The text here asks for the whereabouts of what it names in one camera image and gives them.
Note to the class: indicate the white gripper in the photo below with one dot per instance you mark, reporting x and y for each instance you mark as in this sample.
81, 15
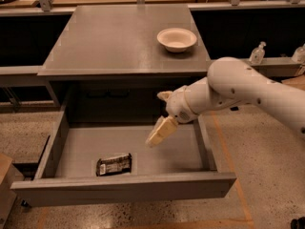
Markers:
176, 106

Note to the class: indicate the black rxbar chocolate wrapper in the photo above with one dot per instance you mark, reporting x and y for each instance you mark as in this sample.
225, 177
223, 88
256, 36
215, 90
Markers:
114, 165

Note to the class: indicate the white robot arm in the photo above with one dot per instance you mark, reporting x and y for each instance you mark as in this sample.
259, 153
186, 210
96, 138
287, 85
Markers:
229, 82

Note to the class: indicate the grey cabinet with counter top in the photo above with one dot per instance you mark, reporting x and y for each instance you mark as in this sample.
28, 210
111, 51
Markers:
108, 65

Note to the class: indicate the open grey top drawer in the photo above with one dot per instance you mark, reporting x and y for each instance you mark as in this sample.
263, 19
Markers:
181, 167

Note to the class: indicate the white paper bowl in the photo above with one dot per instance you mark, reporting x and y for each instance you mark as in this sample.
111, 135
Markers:
176, 39

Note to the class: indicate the clear sanitizer pump bottle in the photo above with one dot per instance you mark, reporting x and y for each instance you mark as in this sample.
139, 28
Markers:
257, 54

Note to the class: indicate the cardboard sheet at right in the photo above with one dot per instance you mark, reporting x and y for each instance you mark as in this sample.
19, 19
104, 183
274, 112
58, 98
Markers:
296, 82

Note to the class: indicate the black object bottom right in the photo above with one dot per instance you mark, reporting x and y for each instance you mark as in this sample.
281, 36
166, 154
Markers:
298, 223

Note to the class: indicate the cardboard box at left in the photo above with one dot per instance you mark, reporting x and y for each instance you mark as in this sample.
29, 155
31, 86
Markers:
8, 175

